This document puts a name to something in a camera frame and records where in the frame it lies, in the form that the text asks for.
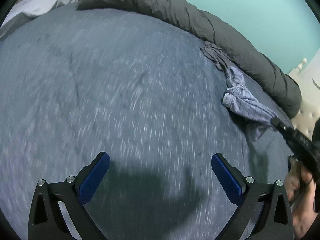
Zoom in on light grey pillow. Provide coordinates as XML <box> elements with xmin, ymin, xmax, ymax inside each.
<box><xmin>1</xmin><ymin>0</ymin><xmax>78</xmax><ymax>40</ymax></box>

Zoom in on dark grey rolled duvet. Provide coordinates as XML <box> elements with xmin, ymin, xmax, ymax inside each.
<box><xmin>78</xmin><ymin>0</ymin><xmax>302</xmax><ymax>119</ymax></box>

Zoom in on blue plaid shorts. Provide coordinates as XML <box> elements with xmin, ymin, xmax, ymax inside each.
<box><xmin>222</xmin><ymin>66</ymin><xmax>277</xmax><ymax>140</ymax></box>

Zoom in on person's right hand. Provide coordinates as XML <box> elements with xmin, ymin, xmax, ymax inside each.
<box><xmin>284</xmin><ymin>163</ymin><xmax>318</xmax><ymax>239</ymax></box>

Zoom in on crumpled grey garment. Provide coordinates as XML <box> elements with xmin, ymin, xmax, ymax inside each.
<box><xmin>200</xmin><ymin>42</ymin><xmax>234</xmax><ymax>72</ymax></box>

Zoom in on blue patterned bed cover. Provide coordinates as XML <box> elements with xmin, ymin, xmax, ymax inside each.
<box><xmin>1</xmin><ymin>4</ymin><xmax>291</xmax><ymax>239</ymax></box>

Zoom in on cream tufted headboard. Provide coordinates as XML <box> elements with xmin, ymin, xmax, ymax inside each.
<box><xmin>289</xmin><ymin>58</ymin><xmax>319</xmax><ymax>140</ymax></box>

